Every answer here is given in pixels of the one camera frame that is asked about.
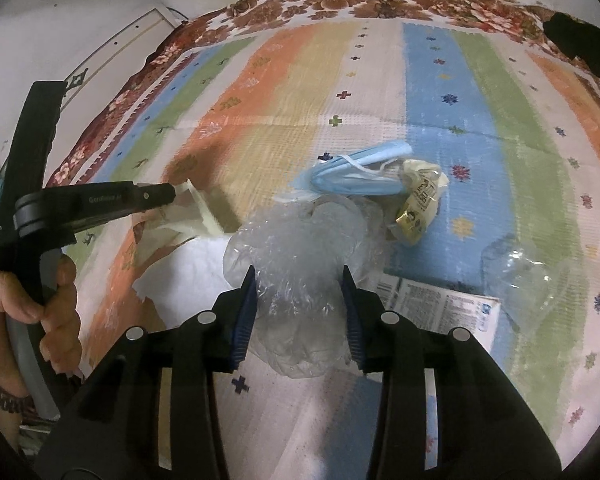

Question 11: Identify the clear plastic cup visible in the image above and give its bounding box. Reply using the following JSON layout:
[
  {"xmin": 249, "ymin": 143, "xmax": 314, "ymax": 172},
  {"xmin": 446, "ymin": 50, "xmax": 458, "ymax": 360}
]
[{"xmin": 482, "ymin": 235, "xmax": 588, "ymax": 331}]

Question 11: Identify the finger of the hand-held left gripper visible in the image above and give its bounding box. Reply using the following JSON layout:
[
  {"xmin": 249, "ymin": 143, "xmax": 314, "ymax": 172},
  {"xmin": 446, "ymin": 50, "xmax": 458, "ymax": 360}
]
[{"xmin": 127, "ymin": 182, "xmax": 178, "ymax": 211}]

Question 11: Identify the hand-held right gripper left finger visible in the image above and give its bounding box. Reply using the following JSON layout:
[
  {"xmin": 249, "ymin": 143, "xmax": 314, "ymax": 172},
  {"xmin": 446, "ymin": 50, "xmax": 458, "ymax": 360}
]
[{"xmin": 32, "ymin": 265, "xmax": 258, "ymax": 480}]

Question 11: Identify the person's left hand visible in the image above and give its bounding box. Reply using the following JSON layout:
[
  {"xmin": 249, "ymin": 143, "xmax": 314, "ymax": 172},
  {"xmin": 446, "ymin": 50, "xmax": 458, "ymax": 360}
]
[{"xmin": 0, "ymin": 255, "xmax": 83, "ymax": 391}]

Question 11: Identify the silver wristwatch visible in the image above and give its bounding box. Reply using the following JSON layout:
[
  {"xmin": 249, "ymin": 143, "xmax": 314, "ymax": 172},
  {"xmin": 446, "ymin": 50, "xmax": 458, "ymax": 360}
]
[{"xmin": 0, "ymin": 374, "xmax": 35, "ymax": 413}]

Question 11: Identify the black cloth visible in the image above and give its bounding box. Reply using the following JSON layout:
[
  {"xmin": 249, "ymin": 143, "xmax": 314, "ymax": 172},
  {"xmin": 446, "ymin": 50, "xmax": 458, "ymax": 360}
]
[{"xmin": 542, "ymin": 10, "xmax": 600, "ymax": 106}]

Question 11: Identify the blue face mask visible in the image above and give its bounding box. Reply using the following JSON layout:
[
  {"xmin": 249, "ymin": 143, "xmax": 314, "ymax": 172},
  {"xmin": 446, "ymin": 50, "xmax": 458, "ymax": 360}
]
[{"xmin": 295, "ymin": 142, "xmax": 416, "ymax": 206}]

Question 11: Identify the striped colourful mat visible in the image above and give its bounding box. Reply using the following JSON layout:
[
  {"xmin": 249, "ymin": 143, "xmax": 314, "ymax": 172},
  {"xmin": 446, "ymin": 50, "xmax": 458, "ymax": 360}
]
[{"xmin": 45, "ymin": 20, "xmax": 600, "ymax": 480}]

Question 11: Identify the white printed packet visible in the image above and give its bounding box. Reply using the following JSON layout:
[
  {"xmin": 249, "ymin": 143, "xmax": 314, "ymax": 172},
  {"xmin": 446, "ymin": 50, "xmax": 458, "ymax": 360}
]
[{"xmin": 375, "ymin": 272, "xmax": 503, "ymax": 356}]

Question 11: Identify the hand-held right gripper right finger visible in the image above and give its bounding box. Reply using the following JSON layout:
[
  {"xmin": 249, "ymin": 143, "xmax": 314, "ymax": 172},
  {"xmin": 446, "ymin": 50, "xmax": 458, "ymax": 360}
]
[{"xmin": 341, "ymin": 265, "xmax": 563, "ymax": 480}]

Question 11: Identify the crumpled yellow wrapper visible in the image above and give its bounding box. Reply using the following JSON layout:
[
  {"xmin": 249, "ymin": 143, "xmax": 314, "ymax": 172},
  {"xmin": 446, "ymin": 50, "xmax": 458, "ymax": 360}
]
[{"xmin": 387, "ymin": 157, "xmax": 451, "ymax": 246}]

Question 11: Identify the cream plastic bag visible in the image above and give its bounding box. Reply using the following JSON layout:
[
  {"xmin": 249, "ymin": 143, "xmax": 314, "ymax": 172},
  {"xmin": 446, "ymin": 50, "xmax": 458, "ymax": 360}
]
[{"xmin": 140, "ymin": 180, "xmax": 238, "ymax": 261}]

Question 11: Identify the clear plastic bag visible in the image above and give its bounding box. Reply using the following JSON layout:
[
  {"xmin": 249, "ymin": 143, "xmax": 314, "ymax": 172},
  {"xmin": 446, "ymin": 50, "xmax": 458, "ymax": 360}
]
[{"xmin": 222, "ymin": 195, "xmax": 386, "ymax": 378}]

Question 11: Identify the white folded sheet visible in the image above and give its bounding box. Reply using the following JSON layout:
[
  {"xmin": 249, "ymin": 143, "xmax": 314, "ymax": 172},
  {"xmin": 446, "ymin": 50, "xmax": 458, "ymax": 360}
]
[{"xmin": 130, "ymin": 237, "xmax": 236, "ymax": 321}]

